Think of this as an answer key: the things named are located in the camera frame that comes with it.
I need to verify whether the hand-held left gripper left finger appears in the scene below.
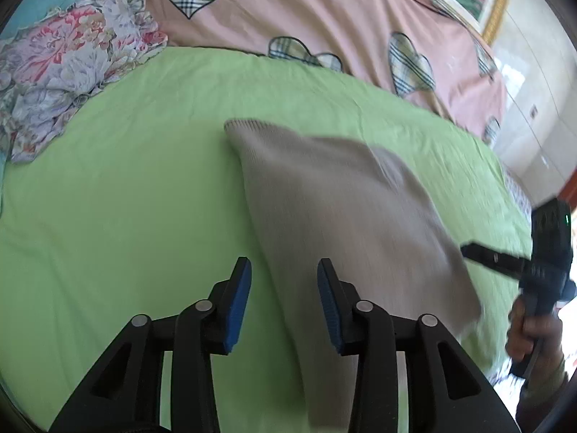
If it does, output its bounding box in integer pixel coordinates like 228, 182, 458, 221
47, 256, 252, 433

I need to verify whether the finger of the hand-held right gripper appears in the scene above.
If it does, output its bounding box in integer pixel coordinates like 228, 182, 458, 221
461, 242, 532, 279

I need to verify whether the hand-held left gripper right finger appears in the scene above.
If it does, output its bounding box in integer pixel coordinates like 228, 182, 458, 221
317, 258, 521, 433

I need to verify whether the beige knit sweater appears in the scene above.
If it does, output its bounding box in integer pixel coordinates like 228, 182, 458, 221
224, 118, 483, 431

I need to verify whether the person's right forearm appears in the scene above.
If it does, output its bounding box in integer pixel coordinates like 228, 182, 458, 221
516, 352, 569, 422

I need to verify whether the person's right hand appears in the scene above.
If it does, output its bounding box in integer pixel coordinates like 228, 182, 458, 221
506, 300, 564, 366

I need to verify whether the floral bed skirt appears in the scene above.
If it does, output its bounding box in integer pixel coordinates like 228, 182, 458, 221
501, 165, 536, 215

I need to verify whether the green bed sheet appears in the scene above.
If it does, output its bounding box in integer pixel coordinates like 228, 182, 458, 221
0, 46, 535, 433

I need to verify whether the purple floral ruffled cloth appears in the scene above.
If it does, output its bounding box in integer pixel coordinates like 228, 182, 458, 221
0, 0, 168, 165

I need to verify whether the pink heart print quilt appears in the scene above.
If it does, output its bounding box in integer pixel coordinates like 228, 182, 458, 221
144, 0, 508, 145

